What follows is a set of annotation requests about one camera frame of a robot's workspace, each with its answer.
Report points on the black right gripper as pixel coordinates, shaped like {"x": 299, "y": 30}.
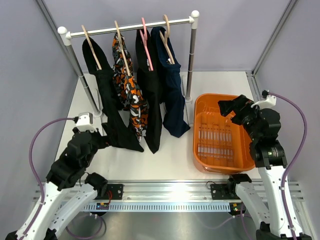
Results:
{"x": 240, "y": 105}

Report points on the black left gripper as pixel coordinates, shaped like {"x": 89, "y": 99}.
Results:
{"x": 104, "y": 141}

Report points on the black shorts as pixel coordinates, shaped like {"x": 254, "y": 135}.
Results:
{"x": 151, "y": 87}
{"x": 120, "y": 136}

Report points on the navy blue shorts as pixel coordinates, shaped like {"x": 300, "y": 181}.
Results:
{"x": 169, "y": 76}

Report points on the orange camouflage shorts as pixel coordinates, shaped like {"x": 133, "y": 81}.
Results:
{"x": 128, "y": 90}

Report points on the pink hanger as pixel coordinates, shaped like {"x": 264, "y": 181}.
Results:
{"x": 144, "y": 38}

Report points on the beige hanger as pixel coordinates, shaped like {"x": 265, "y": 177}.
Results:
{"x": 91, "y": 47}
{"x": 122, "y": 48}
{"x": 165, "y": 37}

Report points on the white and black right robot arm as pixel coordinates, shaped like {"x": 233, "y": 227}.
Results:
{"x": 276, "y": 219}

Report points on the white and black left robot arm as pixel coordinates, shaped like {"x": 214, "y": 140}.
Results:
{"x": 48, "y": 217}

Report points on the orange plastic basket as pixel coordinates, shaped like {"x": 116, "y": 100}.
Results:
{"x": 219, "y": 146}

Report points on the silver clothes rack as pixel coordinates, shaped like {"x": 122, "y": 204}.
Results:
{"x": 66, "y": 37}

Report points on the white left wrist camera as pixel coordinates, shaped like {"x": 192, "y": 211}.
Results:
{"x": 84, "y": 122}

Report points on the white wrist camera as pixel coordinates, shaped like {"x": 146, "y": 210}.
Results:
{"x": 268, "y": 101}
{"x": 84, "y": 122}

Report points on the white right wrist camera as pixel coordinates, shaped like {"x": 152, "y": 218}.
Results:
{"x": 268, "y": 101}

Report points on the aluminium mounting rail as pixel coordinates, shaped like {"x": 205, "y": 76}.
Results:
{"x": 181, "y": 191}

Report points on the white slotted cable duct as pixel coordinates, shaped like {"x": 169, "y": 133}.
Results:
{"x": 159, "y": 207}

